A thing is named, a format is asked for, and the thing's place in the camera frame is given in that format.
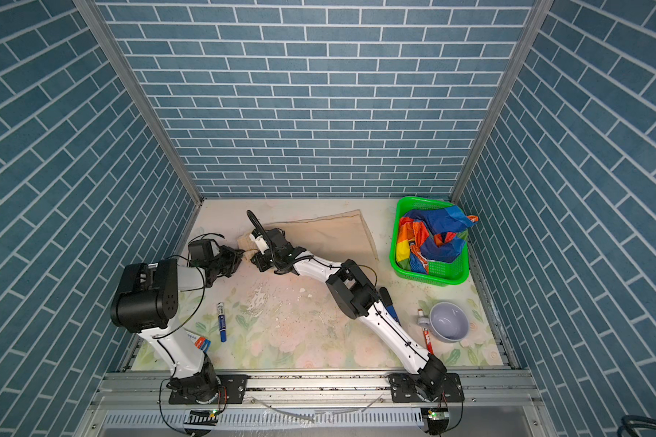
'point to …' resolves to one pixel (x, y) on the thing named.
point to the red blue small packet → (203, 343)
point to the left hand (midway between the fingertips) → (245, 248)
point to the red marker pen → (425, 322)
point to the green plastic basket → (440, 273)
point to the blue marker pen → (221, 321)
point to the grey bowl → (448, 322)
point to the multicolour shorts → (431, 235)
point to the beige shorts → (340, 238)
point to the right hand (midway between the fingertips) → (250, 258)
